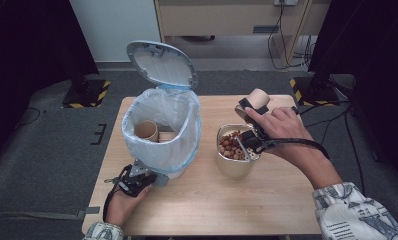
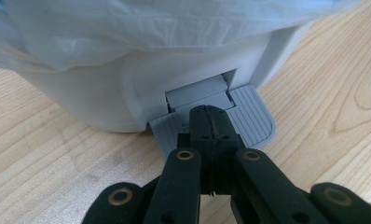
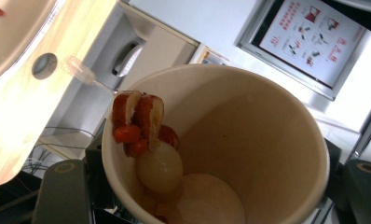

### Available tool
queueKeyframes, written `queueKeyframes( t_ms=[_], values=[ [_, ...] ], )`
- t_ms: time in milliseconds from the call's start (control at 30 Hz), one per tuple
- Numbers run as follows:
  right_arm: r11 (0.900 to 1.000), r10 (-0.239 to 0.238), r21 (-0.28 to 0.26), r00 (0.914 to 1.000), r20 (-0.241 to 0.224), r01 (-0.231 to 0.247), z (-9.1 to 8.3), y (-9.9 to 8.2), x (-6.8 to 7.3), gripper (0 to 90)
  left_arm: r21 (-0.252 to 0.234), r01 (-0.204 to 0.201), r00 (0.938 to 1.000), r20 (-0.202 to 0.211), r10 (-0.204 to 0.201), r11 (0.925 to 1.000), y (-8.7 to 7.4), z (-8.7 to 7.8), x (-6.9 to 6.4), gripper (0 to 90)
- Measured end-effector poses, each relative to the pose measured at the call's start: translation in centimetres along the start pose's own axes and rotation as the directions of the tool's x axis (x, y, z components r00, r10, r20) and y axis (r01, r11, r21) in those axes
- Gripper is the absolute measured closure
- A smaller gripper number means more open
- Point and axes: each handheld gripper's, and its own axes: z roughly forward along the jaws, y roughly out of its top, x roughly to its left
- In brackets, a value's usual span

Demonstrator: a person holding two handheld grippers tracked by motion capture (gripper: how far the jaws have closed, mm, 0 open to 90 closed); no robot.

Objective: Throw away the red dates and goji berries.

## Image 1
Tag translucent plastic bin liner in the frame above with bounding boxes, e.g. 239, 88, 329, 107
121, 87, 203, 175

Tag thin black floor cable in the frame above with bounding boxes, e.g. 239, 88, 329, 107
14, 106, 42, 130

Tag black hanging cables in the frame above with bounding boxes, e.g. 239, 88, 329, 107
266, 2, 319, 72

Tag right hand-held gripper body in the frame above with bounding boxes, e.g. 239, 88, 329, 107
240, 123, 272, 155

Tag black curtain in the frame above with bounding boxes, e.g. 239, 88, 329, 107
307, 0, 398, 188
0, 0, 100, 168

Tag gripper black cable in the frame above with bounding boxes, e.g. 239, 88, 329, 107
101, 164, 133, 223
255, 137, 331, 160

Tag black floor cables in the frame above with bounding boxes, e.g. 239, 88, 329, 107
298, 99, 368, 196

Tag black striped stand base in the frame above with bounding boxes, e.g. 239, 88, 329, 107
289, 75, 342, 108
61, 78, 112, 110

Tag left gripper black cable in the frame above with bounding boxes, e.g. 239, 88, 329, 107
101, 164, 133, 223

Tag metal food container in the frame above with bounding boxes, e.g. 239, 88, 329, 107
215, 123, 262, 181

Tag person's right hand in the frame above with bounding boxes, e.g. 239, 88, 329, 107
244, 105, 322, 168

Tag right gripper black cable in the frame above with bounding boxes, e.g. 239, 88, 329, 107
255, 137, 331, 160

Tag wooden cabinet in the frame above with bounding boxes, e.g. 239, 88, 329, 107
153, 0, 332, 65

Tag brown paper cup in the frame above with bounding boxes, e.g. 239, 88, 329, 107
157, 131, 178, 144
133, 120, 160, 143
234, 87, 272, 124

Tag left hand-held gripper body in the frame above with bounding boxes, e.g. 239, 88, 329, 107
104, 159, 158, 198

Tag white pedal trash can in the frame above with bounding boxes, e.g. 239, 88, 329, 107
121, 40, 203, 188

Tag person's left hand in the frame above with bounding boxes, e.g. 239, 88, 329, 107
105, 185, 152, 228

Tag grey floor tape strip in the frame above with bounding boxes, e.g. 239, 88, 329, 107
76, 206, 102, 218

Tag reddish food scraps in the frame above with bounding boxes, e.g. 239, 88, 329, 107
219, 130, 255, 161

